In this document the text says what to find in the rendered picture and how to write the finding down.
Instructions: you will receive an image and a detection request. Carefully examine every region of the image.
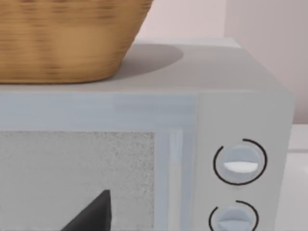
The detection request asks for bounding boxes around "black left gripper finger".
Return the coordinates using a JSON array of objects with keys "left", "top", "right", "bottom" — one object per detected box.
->
[{"left": 60, "top": 189, "right": 113, "bottom": 231}]

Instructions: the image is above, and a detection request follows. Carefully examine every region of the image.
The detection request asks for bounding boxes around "pale microwave door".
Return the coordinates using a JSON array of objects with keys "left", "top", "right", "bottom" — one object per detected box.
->
[{"left": 0, "top": 92, "right": 199, "bottom": 231}]

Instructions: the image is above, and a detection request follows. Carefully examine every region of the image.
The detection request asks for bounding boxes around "pale round microwave knob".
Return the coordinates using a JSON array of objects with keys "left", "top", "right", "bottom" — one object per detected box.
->
[
  {"left": 220, "top": 143, "right": 261, "bottom": 174},
  {"left": 216, "top": 205, "right": 254, "bottom": 231}
]

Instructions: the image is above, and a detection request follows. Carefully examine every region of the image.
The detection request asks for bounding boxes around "woven wicker basket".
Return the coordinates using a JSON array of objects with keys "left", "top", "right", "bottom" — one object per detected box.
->
[{"left": 0, "top": 0, "right": 154, "bottom": 84}]

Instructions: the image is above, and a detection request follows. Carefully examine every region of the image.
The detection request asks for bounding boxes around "pale microwave oven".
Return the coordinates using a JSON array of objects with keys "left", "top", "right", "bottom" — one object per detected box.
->
[{"left": 0, "top": 37, "right": 295, "bottom": 231}]

